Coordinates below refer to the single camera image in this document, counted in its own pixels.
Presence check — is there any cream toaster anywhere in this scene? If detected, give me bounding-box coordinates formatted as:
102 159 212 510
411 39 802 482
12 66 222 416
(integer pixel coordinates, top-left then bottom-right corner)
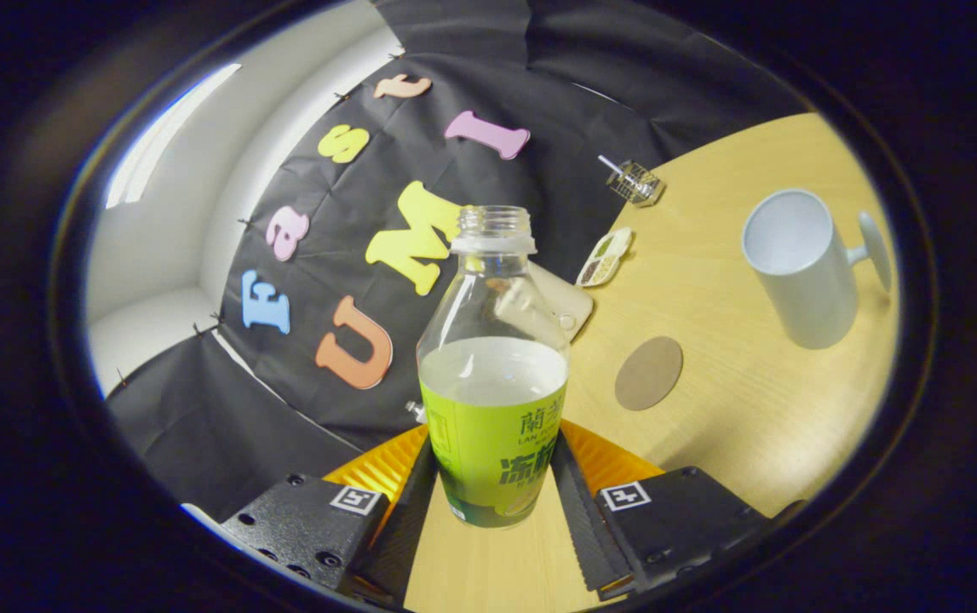
526 262 595 341

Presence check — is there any ceiling light panel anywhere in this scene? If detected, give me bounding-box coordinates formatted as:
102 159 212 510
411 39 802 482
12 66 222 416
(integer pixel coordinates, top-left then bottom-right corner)
105 62 244 209

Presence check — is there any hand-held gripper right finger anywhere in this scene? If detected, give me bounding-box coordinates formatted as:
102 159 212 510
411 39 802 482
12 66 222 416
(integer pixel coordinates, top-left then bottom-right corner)
549 419 808 601

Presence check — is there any wooden table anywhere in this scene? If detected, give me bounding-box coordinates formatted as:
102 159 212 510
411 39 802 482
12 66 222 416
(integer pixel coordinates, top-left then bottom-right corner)
403 112 899 613

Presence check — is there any pale grey cup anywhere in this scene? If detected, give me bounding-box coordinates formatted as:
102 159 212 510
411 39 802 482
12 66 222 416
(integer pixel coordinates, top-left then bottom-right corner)
741 188 892 350

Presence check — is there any wire mesh holder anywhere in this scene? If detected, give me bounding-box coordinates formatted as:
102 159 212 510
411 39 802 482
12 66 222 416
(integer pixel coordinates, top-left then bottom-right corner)
607 160 666 208

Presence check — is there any green label juice bottle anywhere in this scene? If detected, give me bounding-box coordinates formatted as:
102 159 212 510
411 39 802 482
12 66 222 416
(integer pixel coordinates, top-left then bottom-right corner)
417 205 572 529

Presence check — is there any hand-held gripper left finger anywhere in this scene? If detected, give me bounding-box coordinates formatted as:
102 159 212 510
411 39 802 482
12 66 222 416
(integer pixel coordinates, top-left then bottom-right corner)
220 424 440 607

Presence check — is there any white divided snack tray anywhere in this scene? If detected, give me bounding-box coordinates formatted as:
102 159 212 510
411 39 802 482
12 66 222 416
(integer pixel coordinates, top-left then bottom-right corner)
575 226 634 289

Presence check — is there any round brown coaster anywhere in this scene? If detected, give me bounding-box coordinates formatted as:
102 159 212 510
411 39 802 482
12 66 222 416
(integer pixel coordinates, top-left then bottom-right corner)
614 335 684 412

